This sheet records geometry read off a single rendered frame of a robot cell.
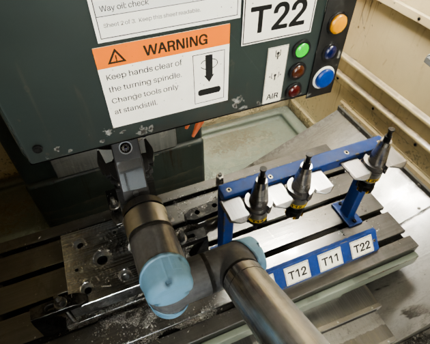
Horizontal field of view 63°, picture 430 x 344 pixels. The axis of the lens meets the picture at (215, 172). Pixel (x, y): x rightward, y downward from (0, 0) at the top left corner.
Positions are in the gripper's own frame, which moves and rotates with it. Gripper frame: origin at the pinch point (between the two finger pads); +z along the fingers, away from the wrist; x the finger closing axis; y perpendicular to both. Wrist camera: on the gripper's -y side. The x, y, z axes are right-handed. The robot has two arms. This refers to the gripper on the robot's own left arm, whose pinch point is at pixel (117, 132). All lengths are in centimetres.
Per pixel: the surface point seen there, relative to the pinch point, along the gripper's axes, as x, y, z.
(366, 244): 60, 44, -25
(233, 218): 18.3, 16.3, -18.1
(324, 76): 29.0, -19.6, -22.2
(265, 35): 19.0, -27.2, -21.2
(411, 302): 74, 64, -40
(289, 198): 32.5, 16.3, -17.9
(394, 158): 64, 16, -17
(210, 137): 50, 82, 74
